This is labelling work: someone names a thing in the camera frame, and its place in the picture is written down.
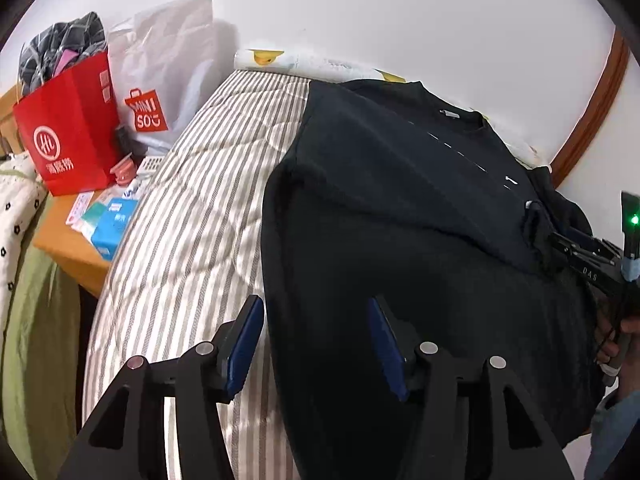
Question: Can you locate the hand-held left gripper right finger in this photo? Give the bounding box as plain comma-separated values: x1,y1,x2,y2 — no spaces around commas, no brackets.
367,296,576,480

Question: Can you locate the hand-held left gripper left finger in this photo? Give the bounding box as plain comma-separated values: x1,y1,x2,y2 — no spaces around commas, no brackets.
57,295,266,480

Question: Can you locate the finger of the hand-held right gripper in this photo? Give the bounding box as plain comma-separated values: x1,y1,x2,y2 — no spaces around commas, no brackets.
522,201,621,271

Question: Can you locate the black sweater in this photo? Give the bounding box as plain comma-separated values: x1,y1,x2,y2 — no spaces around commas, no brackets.
261,79,608,480

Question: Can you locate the person's right forearm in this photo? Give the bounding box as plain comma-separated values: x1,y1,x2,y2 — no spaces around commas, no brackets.
585,389,640,480

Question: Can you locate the person's right hand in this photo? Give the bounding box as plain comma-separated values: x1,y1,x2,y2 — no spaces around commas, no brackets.
594,305,640,368

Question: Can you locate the striped mattress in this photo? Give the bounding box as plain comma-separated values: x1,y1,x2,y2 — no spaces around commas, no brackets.
82,69,313,480

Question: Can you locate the blue tissue packet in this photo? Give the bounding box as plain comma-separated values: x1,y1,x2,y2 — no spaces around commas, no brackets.
80,197,141,262

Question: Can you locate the wooden nightstand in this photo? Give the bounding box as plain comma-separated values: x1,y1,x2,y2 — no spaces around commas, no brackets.
32,190,121,298

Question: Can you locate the green blanket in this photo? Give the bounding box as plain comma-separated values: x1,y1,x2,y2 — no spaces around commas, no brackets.
0,195,83,480

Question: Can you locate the white red card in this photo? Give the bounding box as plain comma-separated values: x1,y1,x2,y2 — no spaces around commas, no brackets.
66,192,97,227

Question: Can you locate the white floral quilt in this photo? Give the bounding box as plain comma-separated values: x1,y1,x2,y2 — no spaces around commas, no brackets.
0,157,48,311

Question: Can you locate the red paper bag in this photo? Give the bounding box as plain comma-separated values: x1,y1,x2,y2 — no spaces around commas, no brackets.
12,50,123,197

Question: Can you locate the white plastic bag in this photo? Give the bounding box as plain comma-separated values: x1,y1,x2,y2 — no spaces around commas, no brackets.
107,0,238,153

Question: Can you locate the plaid dark clothing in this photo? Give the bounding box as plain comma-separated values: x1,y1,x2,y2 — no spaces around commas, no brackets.
19,11,108,96

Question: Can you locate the wooden door frame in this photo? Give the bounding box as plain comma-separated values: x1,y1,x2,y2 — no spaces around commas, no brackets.
550,30,631,188

